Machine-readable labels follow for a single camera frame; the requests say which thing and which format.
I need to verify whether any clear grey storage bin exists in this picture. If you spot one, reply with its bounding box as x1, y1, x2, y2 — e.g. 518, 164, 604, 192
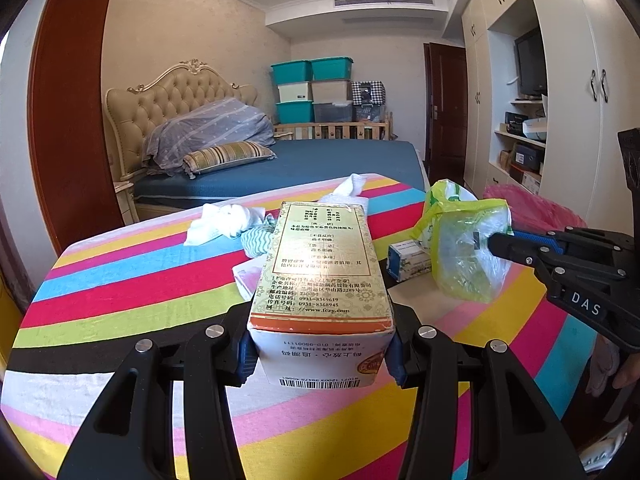
314, 101, 355, 123

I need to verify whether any gold and orange medicine box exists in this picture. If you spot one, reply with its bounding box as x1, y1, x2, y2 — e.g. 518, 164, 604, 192
248, 201, 396, 388

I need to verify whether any small white tissue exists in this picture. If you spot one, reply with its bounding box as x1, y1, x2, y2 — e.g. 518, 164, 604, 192
332, 173, 372, 200

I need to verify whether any blue-grey dotted duvet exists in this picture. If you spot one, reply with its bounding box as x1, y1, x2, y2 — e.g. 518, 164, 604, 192
145, 98, 275, 177

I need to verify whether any cream nightstand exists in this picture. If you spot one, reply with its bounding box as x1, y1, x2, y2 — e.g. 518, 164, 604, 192
112, 180, 138, 226

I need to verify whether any black television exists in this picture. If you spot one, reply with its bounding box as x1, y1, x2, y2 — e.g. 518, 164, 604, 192
515, 26, 548, 97

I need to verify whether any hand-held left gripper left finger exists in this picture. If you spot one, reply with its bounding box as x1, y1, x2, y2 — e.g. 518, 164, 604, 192
57, 305, 258, 480

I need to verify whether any black and white checkered bag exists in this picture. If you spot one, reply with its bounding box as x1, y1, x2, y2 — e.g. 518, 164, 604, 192
351, 81, 387, 106

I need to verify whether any white built-in wardrobe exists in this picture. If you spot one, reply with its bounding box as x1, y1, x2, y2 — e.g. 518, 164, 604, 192
460, 0, 640, 241

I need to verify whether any pale flat carton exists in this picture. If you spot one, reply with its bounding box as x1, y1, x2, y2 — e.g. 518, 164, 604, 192
231, 259, 263, 302

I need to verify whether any dark brown door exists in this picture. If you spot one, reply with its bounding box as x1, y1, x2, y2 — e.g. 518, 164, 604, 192
424, 42, 468, 158

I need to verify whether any green and yellow plastic bag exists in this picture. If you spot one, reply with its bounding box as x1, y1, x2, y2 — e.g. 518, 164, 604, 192
411, 179, 513, 303

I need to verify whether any pink-lined trash bin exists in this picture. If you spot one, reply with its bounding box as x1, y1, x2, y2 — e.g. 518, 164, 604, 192
482, 183, 588, 233

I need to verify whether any white grille air vent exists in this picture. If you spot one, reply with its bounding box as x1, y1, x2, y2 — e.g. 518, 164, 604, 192
334, 0, 435, 8

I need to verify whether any beige tufted headboard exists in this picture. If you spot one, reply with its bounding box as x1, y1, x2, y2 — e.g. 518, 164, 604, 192
104, 58, 258, 183

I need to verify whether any cardboard box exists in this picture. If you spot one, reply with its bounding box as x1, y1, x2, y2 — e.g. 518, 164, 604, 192
510, 165, 541, 193

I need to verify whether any slot air vent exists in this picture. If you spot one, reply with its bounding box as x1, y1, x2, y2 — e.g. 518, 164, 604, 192
342, 16, 435, 25

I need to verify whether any teal striped cloth scrap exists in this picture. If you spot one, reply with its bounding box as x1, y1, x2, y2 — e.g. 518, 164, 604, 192
239, 224, 278, 259

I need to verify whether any striped pillow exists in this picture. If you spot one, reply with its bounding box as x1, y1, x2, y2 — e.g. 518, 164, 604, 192
182, 141, 277, 177

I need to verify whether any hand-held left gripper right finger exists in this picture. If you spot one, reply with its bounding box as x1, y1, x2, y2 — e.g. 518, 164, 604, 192
385, 302, 583, 480

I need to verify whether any bed with blue mattress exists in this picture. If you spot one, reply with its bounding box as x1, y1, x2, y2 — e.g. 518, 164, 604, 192
131, 140, 428, 211

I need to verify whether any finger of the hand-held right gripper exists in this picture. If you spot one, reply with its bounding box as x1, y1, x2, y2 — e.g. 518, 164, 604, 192
487, 233, 567, 287
514, 229, 569, 254

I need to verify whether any rainbow striped tablecloth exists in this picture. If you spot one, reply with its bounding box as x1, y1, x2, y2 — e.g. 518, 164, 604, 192
0, 172, 601, 480

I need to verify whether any white storage bin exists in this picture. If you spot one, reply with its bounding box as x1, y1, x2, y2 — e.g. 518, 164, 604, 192
277, 82, 315, 104

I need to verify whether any large white paper towel wad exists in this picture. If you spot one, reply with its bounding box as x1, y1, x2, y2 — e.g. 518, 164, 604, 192
184, 202, 267, 247

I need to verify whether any blue and white small box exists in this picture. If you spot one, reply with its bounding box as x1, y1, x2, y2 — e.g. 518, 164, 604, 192
388, 240, 435, 282

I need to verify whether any black safe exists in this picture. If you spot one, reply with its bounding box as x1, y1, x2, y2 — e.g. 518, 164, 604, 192
512, 142, 546, 172

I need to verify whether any brown wooden panel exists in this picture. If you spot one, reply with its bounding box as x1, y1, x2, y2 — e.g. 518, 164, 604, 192
25, 0, 123, 256

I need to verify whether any beige storage bin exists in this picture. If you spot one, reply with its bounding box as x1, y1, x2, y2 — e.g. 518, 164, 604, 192
312, 79, 353, 104

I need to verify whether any white printer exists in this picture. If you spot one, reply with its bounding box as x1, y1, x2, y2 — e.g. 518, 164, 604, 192
522, 117, 548, 141

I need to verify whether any teal storage bin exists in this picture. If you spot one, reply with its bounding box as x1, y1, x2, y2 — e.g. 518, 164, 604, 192
310, 57, 356, 82
271, 61, 313, 86
276, 101, 316, 124

